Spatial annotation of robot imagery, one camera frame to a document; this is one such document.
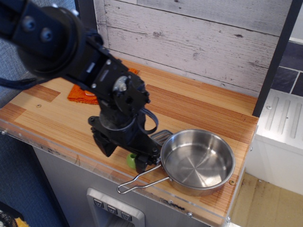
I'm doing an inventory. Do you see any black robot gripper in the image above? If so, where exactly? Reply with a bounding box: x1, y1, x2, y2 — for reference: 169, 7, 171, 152
88, 113, 160, 173

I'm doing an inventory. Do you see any green handled grey spatula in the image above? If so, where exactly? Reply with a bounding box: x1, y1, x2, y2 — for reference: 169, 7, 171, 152
126, 130, 173, 173

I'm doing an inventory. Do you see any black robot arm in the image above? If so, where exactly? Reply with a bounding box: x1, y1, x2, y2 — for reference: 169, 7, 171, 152
0, 0, 160, 173

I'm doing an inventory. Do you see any orange folded cloth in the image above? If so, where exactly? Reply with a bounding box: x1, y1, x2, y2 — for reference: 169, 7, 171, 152
67, 68, 140, 105

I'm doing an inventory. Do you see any silver dispenser button panel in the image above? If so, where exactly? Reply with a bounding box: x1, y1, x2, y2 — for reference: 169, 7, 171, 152
87, 188, 145, 227

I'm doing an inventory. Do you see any stainless steel pan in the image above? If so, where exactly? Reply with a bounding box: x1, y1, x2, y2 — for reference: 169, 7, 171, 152
117, 129, 236, 196

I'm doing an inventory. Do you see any yellow object bottom corner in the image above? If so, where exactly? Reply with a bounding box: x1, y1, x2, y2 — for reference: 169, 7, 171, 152
3, 218, 29, 227

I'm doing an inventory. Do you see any white ribbed appliance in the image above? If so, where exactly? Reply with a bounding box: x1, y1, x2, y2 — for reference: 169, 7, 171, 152
246, 89, 303, 194

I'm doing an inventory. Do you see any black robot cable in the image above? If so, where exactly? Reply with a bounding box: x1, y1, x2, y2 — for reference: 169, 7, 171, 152
137, 108, 159, 135

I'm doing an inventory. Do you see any dark grey left post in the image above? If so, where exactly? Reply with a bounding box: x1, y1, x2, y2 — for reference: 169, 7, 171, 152
74, 0, 97, 30

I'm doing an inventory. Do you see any dark grey post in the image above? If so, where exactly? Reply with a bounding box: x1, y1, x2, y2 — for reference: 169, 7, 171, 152
74, 0, 97, 30
252, 0, 303, 117

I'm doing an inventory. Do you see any dark grey right post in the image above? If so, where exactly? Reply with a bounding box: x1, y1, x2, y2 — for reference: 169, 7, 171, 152
252, 0, 303, 117

